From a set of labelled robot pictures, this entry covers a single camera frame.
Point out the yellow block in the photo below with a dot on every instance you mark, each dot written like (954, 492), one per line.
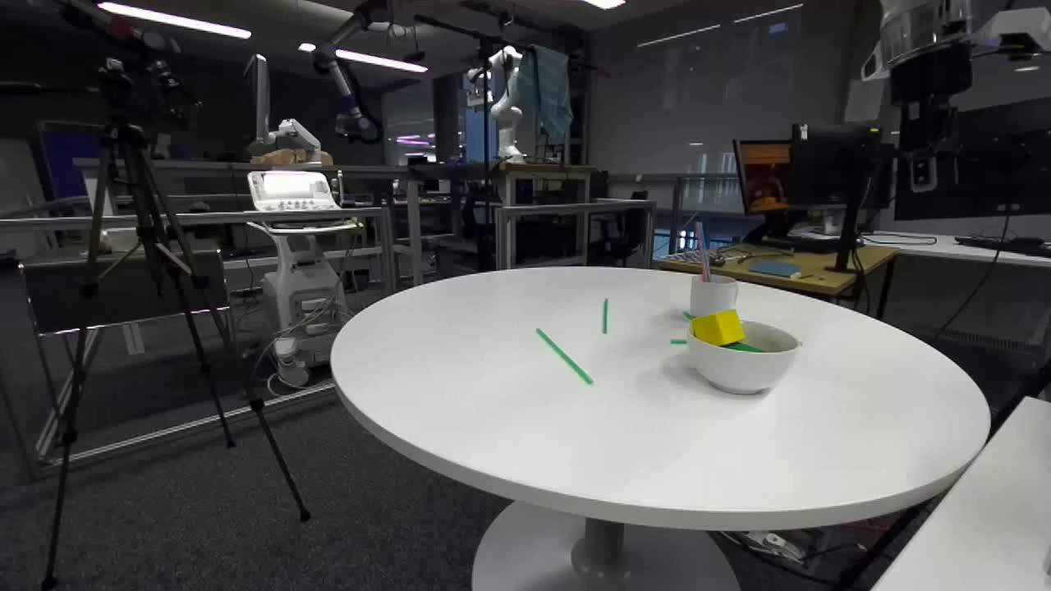
(717, 329)

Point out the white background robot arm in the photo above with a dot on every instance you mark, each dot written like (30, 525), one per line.
(505, 69)

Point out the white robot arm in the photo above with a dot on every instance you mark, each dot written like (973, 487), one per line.
(925, 52)

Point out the green straw in bowl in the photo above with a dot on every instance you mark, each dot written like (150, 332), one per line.
(747, 346)

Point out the white bowl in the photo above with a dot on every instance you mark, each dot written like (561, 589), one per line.
(747, 371)

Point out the long green straw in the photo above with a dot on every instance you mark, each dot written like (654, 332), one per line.
(565, 359)

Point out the short green straw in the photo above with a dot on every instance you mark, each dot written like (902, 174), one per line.
(606, 317)

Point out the white round table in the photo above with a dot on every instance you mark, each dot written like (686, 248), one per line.
(632, 481)

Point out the white mug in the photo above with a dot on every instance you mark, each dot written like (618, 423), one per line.
(713, 292)

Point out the white medical cart machine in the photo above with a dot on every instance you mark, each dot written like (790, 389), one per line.
(303, 292)

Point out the teal cloth hanging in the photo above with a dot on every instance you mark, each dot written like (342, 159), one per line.
(549, 93)

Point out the wooden desk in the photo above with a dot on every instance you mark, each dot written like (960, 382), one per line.
(809, 274)

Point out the black computer monitor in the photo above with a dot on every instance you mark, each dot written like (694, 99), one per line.
(802, 184)

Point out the white table corner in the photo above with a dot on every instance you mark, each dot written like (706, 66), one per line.
(994, 525)

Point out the metal frame workbench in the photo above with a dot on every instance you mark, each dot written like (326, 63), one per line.
(535, 213)

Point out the black camera tripod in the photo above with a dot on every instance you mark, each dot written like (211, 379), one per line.
(140, 83)

